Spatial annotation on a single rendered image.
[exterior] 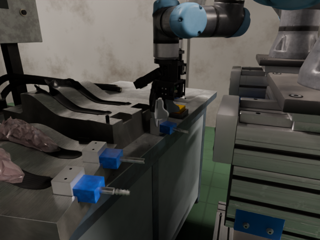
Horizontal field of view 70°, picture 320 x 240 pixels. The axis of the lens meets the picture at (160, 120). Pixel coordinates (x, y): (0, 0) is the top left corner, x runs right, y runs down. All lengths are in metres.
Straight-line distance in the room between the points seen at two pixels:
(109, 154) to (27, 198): 0.17
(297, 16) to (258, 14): 1.90
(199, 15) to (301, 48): 0.41
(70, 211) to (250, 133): 0.32
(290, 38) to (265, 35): 1.90
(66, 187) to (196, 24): 0.43
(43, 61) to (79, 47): 0.72
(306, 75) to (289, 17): 0.49
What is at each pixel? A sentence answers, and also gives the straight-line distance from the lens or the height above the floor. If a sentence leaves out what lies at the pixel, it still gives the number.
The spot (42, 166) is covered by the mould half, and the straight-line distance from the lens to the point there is 0.54.
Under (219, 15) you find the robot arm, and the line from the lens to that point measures 0.62.
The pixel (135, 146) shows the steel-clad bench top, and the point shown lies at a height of 0.80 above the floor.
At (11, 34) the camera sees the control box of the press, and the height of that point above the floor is 1.11.
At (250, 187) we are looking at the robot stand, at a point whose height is 0.87.
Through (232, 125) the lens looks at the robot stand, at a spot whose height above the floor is 0.98.
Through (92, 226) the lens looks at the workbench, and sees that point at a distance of 0.65.
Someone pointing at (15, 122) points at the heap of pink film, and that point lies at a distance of 0.62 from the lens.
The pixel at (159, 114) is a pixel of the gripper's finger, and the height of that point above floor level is 0.88.
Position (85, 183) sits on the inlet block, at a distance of 0.44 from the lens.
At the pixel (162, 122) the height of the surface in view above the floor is 0.84.
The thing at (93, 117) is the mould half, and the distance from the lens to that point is 0.68.
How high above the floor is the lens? 1.11
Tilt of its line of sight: 21 degrees down
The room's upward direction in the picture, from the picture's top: straight up
